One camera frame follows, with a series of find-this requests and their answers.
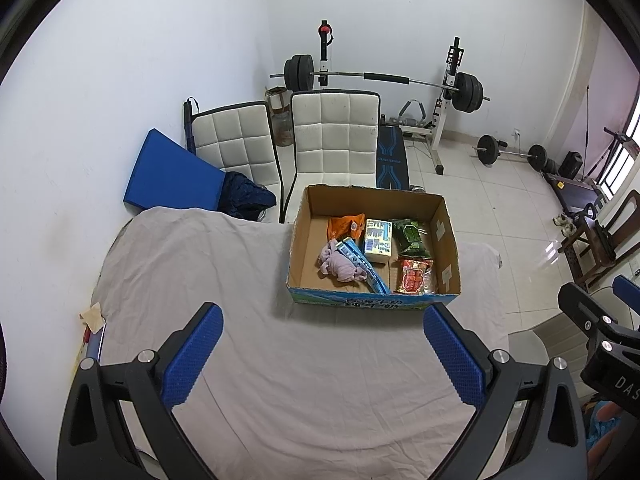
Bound cardboard box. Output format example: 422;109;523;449
286;184;462;312

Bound orange snack packet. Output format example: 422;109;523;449
327;213;367;246

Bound grey tablecloth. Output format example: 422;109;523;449
82;206;511;480

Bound white quilted chair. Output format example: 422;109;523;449
280;90;383;223
191;101;285;223

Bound short barbell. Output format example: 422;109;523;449
472;135;548;171

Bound treadmill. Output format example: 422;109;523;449
545;172;601;211

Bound green snack packet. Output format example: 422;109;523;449
390;218;435;260

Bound black stand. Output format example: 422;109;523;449
582;85;627;177

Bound white weight bench rack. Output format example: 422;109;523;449
315;20;466;192

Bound grey exercise handle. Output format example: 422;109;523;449
398;100;428;128

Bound window frame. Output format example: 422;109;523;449
597;125;640;201

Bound grey cloth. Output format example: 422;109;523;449
316;240;370;284

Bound blue foam mat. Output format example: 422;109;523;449
123;130;228;211

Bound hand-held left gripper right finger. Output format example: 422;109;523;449
423;302;588;480

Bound long barbell with black plates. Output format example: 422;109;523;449
270;55;491;113

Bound yellow and blue tissue pack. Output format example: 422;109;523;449
362;218;393;264

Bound dark blue jacket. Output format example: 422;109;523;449
220;171;277;221

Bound dark wooden chair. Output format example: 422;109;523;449
560;195;640;291

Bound long blue packet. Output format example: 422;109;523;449
335;237;392;295

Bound red snack packet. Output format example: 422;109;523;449
394;256;436;295

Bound beige plastic chair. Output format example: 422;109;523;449
507;285;621;376

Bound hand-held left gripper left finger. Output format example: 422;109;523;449
56;301;224;480

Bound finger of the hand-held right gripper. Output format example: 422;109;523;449
558;283;640;348
612;275;640;306

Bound black speaker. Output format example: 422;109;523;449
557;151;585;178

